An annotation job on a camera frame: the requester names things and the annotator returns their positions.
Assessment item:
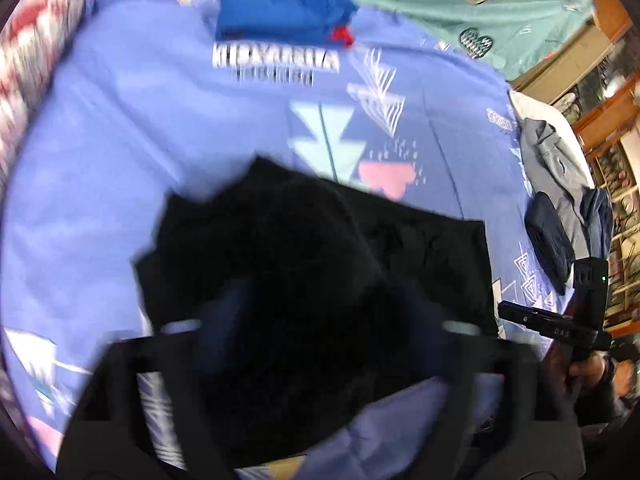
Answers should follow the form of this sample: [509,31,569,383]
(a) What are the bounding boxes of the dark blue garment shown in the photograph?
[579,187,614,262]

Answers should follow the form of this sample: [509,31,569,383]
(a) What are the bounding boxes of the wooden shelf cabinet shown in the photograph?
[507,0,640,336]

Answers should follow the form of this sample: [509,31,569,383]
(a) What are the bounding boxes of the folded blue garment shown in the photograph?
[214,0,359,52]

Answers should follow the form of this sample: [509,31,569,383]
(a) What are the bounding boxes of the black pants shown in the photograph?
[132,155,501,472]

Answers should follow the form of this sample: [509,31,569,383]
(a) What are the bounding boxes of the person's right hand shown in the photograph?
[568,354,609,387]

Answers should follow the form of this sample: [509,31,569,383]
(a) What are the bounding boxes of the white cloth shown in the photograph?
[507,89,596,192]

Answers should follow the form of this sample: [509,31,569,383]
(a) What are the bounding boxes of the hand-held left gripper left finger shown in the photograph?
[55,280,253,480]

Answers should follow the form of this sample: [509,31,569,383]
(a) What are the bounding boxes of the red floral quilt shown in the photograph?
[0,0,94,173]

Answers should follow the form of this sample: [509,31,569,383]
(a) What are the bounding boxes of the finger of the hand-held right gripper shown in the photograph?
[497,300,576,337]

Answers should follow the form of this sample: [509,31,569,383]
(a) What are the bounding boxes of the grey garment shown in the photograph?
[520,117,597,261]

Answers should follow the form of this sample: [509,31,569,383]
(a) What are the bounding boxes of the folded navy garment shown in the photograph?
[524,192,577,297]

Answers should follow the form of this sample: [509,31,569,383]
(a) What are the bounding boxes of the purple geometric print bedsheet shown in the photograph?
[0,0,581,480]

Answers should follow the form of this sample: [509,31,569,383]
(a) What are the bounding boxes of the teal heart-print pillow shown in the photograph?
[220,0,597,82]

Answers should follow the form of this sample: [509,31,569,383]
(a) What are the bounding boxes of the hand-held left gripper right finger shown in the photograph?
[390,280,587,480]

